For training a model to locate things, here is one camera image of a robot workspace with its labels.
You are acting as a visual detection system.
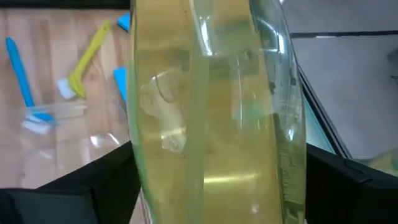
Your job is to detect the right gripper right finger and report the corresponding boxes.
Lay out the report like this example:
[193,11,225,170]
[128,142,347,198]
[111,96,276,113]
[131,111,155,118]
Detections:
[306,142,398,224]

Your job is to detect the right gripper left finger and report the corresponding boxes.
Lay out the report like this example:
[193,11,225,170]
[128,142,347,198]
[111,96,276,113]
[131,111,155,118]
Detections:
[0,141,141,224]

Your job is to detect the clear yellow soap pump bottle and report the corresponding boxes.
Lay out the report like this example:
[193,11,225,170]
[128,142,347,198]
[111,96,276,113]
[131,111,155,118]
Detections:
[354,149,398,177]
[126,0,308,224]

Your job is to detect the clear plastic container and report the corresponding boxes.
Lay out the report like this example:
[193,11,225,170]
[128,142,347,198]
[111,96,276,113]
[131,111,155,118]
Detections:
[20,101,131,189]

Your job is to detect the blue sponge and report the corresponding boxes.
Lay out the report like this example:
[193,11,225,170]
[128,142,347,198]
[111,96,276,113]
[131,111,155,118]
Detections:
[116,12,131,32]
[112,66,128,103]

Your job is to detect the yellow dish brush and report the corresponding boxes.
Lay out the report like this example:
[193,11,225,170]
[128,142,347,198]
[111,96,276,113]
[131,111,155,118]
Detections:
[57,19,112,100]

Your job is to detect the teal plastic tray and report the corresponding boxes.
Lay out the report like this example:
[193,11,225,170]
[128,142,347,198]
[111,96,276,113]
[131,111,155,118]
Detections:
[304,96,336,154]

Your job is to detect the blue dish brush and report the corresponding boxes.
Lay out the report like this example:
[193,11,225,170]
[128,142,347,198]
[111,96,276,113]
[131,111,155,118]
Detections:
[5,36,59,135]

